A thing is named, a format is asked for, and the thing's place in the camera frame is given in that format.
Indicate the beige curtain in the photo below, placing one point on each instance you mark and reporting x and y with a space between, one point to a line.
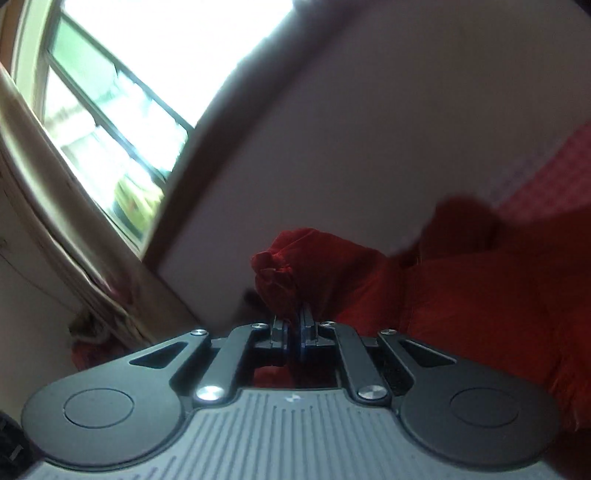
51 194

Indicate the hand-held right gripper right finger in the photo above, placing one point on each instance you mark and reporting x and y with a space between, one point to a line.
305 338

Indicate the red checked bed sheet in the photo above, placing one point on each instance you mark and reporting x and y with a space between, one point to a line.
554 180

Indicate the window with brown frame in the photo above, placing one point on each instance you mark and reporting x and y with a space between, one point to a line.
138 92

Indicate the red garment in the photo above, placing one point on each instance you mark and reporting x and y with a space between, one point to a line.
461 300

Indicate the red patterned cloth pile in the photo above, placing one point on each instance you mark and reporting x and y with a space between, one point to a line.
90 356

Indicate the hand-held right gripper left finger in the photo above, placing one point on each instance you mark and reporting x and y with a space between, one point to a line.
282 339

